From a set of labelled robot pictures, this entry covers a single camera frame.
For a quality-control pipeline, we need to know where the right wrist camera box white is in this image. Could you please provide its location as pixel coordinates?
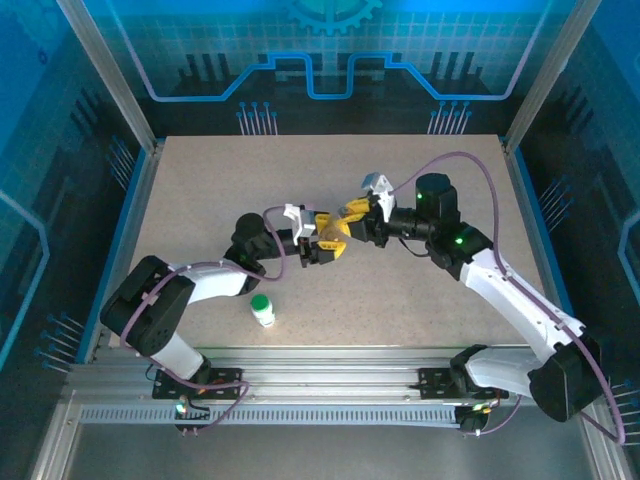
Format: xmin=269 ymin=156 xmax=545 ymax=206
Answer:
xmin=359 ymin=172 xmax=397 ymax=215

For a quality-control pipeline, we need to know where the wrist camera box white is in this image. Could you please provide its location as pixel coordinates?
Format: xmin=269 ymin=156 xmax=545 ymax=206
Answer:
xmin=282 ymin=202 xmax=321 ymax=240
xmin=359 ymin=172 xmax=397 ymax=215

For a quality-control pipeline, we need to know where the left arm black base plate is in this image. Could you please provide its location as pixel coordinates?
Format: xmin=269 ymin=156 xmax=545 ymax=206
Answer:
xmin=152 ymin=367 xmax=244 ymax=401

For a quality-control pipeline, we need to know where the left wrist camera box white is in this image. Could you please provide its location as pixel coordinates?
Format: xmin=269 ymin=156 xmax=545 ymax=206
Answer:
xmin=282 ymin=202 xmax=321 ymax=240

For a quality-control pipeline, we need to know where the grey metal panel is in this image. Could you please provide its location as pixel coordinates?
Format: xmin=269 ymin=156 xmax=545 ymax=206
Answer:
xmin=29 ymin=389 xmax=631 ymax=480

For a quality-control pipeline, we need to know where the aluminium frame post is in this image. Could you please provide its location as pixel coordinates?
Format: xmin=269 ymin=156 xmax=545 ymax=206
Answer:
xmin=54 ymin=0 xmax=166 ymax=151
xmin=502 ymin=0 xmax=604 ymax=151

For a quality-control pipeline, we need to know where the slotted grey cable duct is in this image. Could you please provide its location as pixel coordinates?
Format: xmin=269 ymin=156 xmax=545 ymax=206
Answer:
xmin=79 ymin=405 xmax=464 ymax=426

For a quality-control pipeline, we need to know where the black controller block with LED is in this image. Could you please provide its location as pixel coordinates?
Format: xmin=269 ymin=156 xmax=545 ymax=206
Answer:
xmin=457 ymin=402 xmax=496 ymax=437
xmin=172 ymin=393 xmax=212 ymax=437

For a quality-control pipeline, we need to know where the aluminium mounting rail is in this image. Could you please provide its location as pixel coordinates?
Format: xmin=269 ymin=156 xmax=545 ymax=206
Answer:
xmin=64 ymin=346 xmax=599 ymax=404

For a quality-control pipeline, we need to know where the white pill bottle green cap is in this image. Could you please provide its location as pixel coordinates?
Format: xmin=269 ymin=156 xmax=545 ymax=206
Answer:
xmin=249 ymin=293 xmax=277 ymax=329

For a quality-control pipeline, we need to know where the blue edged table side rail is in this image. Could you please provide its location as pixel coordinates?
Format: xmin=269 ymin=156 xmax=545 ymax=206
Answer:
xmin=499 ymin=137 xmax=581 ymax=326
xmin=82 ymin=138 xmax=167 ymax=364

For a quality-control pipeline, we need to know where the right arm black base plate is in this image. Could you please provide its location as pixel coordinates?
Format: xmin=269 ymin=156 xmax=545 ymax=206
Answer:
xmin=417 ymin=367 xmax=510 ymax=401

